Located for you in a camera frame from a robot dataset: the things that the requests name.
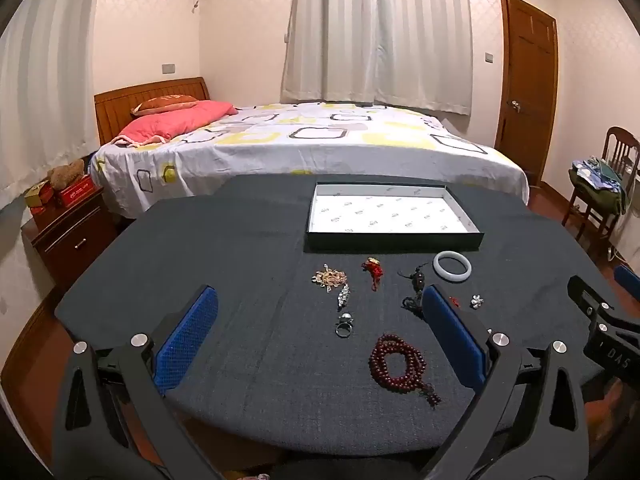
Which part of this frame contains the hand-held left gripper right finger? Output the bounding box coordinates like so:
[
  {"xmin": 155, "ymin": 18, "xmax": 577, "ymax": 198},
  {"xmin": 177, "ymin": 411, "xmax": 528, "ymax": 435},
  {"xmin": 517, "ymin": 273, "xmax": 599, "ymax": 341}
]
[{"xmin": 420, "ymin": 284, "xmax": 591, "ymax": 480}]

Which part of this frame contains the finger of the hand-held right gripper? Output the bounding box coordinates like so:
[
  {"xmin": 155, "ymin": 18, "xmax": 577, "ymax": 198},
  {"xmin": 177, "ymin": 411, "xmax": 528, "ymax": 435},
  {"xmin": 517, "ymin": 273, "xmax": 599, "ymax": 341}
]
[
  {"xmin": 614, "ymin": 265, "xmax": 640, "ymax": 303},
  {"xmin": 567, "ymin": 275, "xmax": 616, "ymax": 326}
]

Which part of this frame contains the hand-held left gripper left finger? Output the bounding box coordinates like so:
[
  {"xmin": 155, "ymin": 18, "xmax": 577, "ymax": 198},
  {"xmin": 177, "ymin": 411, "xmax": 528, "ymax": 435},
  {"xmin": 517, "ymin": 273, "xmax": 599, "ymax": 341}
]
[{"xmin": 52, "ymin": 284, "xmax": 226, "ymax": 480}]

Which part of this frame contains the white jade bangle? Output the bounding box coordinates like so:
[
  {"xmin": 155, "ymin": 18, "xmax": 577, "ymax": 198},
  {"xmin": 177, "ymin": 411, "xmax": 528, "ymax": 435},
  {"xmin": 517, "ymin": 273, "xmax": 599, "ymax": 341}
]
[{"xmin": 432, "ymin": 251, "xmax": 472, "ymax": 283}]

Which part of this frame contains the dark red bead mala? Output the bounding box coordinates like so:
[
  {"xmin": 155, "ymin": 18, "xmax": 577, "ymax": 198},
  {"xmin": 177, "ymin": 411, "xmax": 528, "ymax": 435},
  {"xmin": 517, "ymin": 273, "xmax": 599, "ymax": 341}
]
[{"xmin": 369, "ymin": 333, "xmax": 443, "ymax": 408}]

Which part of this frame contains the red tassel charm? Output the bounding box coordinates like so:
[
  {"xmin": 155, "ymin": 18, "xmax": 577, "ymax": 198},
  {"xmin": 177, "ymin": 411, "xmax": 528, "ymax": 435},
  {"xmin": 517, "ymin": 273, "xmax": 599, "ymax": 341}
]
[{"xmin": 361, "ymin": 257, "xmax": 385, "ymax": 292}]

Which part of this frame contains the gold chain necklace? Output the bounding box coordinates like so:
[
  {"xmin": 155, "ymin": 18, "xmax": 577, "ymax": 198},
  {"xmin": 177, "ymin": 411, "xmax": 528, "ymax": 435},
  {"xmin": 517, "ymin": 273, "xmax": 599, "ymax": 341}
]
[{"xmin": 314, "ymin": 264, "xmax": 349, "ymax": 288}]

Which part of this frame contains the dark green tray white inside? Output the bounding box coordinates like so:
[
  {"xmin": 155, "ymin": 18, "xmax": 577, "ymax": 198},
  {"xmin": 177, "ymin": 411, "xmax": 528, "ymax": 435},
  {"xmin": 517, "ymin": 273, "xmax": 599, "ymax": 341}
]
[{"xmin": 303, "ymin": 182, "xmax": 487, "ymax": 255}]

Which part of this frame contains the white appliance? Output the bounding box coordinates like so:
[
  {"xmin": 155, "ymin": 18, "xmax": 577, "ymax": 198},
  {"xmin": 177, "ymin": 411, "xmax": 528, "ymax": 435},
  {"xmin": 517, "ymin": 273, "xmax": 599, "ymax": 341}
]
[{"xmin": 607, "ymin": 170, "xmax": 640, "ymax": 261}]

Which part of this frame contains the pile of clothes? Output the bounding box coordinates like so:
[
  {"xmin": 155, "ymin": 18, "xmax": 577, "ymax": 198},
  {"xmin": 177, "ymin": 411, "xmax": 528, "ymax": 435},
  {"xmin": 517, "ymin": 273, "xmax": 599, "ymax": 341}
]
[{"xmin": 568, "ymin": 157, "xmax": 628, "ymax": 216}]

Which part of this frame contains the wooden chair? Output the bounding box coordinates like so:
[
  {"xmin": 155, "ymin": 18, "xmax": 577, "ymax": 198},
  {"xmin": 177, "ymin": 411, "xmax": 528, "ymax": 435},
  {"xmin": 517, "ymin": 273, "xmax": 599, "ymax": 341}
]
[{"xmin": 562, "ymin": 126, "xmax": 640, "ymax": 241}]

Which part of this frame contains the wooden nightstand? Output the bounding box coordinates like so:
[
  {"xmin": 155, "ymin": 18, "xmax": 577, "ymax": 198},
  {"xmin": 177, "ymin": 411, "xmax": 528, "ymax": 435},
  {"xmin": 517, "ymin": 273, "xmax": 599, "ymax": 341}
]
[{"xmin": 31, "ymin": 185, "xmax": 118, "ymax": 286}]

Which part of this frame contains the red box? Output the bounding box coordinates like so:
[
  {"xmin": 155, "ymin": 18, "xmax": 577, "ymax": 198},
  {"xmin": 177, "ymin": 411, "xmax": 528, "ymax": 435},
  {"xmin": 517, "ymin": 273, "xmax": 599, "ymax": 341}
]
[{"xmin": 55, "ymin": 175, "xmax": 96, "ymax": 208}]

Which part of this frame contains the brown teddy bear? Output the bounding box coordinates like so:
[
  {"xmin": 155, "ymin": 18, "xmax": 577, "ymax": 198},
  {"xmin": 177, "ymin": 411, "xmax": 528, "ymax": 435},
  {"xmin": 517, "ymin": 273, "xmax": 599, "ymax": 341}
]
[{"xmin": 47, "ymin": 159, "xmax": 86, "ymax": 191}]

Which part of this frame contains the gold box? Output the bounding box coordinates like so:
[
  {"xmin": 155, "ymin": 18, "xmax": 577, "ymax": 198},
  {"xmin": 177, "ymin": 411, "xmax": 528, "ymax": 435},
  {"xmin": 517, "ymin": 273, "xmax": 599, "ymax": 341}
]
[{"xmin": 25, "ymin": 182, "xmax": 57, "ymax": 208}]

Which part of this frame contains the brown wooden door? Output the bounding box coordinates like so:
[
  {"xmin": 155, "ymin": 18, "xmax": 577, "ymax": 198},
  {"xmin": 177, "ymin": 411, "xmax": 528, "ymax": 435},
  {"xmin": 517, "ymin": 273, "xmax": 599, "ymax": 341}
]
[{"xmin": 495, "ymin": 0, "xmax": 560, "ymax": 186}]

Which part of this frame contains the pink pillow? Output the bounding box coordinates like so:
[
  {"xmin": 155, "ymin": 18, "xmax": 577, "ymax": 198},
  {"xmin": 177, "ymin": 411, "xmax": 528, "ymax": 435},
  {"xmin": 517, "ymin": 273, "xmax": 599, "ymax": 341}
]
[{"xmin": 111, "ymin": 100, "xmax": 238, "ymax": 148}]

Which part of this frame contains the bed with patterned sheet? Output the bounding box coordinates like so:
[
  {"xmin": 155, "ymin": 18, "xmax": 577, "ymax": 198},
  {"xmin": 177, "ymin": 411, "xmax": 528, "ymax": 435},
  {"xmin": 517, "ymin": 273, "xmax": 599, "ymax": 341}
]
[{"xmin": 90, "ymin": 102, "xmax": 531, "ymax": 221}]

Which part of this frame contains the orange pillow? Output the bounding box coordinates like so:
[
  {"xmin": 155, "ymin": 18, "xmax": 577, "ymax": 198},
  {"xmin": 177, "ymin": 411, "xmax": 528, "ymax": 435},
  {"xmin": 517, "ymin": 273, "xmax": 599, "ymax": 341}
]
[{"xmin": 131, "ymin": 94, "xmax": 200, "ymax": 115}]

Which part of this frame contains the wooden headboard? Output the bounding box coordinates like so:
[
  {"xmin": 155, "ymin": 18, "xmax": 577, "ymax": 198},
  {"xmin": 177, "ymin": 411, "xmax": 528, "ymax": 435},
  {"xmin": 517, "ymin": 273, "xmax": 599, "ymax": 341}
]
[{"xmin": 94, "ymin": 76, "xmax": 211, "ymax": 147}]

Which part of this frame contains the white side curtain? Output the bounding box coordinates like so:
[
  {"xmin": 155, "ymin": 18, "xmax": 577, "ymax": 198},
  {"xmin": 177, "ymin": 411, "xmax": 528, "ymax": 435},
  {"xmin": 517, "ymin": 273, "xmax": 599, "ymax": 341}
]
[{"xmin": 0, "ymin": 0, "xmax": 106, "ymax": 211}]

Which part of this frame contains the white window curtain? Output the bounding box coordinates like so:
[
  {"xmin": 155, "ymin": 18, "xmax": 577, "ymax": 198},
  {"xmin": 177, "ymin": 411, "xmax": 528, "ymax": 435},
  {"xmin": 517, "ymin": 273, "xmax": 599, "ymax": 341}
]
[{"xmin": 280, "ymin": 0, "xmax": 473, "ymax": 116}]

